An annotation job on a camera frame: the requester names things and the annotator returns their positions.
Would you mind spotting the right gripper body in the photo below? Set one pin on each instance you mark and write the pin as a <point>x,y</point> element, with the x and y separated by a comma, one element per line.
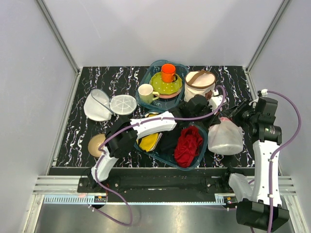
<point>246,115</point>

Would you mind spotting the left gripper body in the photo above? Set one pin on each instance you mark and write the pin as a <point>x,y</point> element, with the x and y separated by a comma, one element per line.
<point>207,121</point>

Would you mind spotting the white mesh pink-zipper laundry bag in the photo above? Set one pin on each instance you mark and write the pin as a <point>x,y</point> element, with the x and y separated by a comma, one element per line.
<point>225,138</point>

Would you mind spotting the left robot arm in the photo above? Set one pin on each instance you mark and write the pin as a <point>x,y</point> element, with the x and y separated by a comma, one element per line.
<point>124,133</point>

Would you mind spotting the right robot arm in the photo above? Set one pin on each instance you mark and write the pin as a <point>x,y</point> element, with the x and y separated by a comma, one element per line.
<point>259,204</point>

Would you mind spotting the beige brown-trimmed round bag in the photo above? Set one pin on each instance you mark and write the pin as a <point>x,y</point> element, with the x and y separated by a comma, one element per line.
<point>199,83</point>

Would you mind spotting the yellow and black bra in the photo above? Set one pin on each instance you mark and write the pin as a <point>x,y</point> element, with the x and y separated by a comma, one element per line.
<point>149,142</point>

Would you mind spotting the white mesh grey-trimmed laundry bag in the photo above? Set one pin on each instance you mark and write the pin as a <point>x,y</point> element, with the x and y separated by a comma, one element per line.
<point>100,107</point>

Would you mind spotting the red garment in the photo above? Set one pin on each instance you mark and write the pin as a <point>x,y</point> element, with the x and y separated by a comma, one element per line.
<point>188,146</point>

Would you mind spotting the teal tray with clothes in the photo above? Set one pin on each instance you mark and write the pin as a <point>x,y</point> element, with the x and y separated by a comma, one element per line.
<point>169,160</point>

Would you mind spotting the black garment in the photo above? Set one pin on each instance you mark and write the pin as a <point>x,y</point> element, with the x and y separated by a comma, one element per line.
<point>168,142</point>

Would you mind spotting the pink plate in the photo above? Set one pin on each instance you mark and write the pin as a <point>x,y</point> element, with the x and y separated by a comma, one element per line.
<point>166,96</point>

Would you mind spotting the green polka dot plate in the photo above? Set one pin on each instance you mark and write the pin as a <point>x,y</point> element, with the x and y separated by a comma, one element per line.
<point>164,88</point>

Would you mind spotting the teal tray with dishes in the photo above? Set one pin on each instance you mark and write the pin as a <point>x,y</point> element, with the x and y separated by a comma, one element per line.
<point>163,104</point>

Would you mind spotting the orange cup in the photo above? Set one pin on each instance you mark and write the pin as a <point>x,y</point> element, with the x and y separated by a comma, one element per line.
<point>168,74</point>

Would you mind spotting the pale green mug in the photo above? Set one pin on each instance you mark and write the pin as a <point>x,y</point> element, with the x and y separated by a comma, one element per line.
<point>147,93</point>

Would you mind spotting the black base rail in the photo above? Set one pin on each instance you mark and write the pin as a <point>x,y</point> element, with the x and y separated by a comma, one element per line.
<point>153,185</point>

